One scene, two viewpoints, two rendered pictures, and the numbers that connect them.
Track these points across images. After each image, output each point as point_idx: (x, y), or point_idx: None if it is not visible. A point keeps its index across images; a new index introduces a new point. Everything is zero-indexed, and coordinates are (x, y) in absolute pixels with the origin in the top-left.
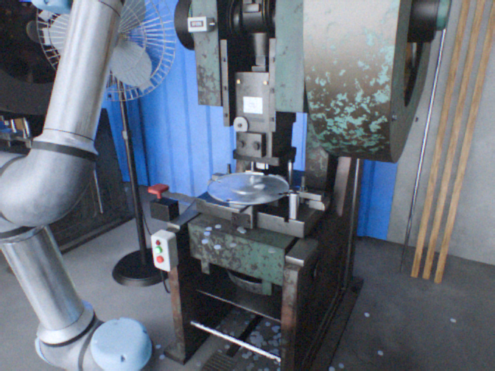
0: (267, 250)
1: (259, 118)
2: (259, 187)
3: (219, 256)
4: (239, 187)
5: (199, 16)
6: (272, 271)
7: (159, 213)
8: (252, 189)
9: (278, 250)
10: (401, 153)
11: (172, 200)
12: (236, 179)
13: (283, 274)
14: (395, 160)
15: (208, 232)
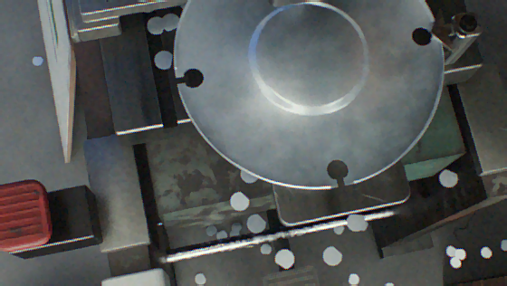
0: (413, 166)
1: None
2: (348, 42)
3: (263, 206)
4: (299, 81)
5: None
6: (414, 175)
7: (60, 249)
8: (343, 70)
9: (445, 157)
10: None
11: (70, 196)
12: (232, 31)
13: (481, 202)
14: None
15: (258, 218)
